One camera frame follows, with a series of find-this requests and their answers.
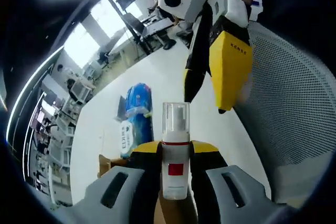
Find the blue white wet wipes pack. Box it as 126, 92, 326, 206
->
120, 82, 154, 158

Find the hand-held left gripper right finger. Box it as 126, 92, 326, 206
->
190, 141, 271, 224

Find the brown cardboard shoe box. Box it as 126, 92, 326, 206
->
98, 154, 198, 224

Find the grey mesh office chair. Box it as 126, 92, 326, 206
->
233, 22, 336, 205

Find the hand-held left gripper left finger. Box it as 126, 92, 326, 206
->
74, 141, 162, 224

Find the white bottle with red square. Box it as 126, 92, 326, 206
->
160, 102, 192, 200

